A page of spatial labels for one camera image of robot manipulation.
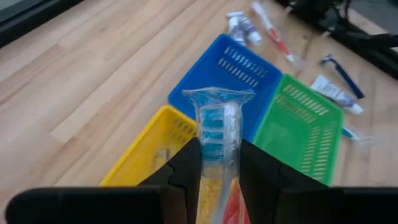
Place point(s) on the yellow plastic basket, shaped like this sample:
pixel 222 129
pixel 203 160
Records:
pixel 149 146

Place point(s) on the small white toothpaste tube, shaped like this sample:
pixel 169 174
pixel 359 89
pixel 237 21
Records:
pixel 253 32
pixel 332 93

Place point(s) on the green plastic basket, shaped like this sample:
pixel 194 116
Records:
pixel 289 130

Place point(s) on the blue disposable razor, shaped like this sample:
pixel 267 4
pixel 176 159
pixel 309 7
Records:
pixel 345 77

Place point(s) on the blue plastic basket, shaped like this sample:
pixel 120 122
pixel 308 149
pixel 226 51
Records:
pixel 230 74

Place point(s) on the red white toothbrush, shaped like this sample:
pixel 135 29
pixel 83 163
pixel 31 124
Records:
pixel 273 32

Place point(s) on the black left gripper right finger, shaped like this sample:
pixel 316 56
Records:
pixel 311 205

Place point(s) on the red plastic basket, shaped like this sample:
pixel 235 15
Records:
pixel 236 208

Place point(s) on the blue bristle toothbrush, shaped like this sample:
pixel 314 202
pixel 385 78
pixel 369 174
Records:
pixel 217 130

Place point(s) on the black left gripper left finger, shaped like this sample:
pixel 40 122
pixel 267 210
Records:
pixel 93 205

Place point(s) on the toothpaste tube purple print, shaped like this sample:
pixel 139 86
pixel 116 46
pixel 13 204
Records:
pixel 236 32

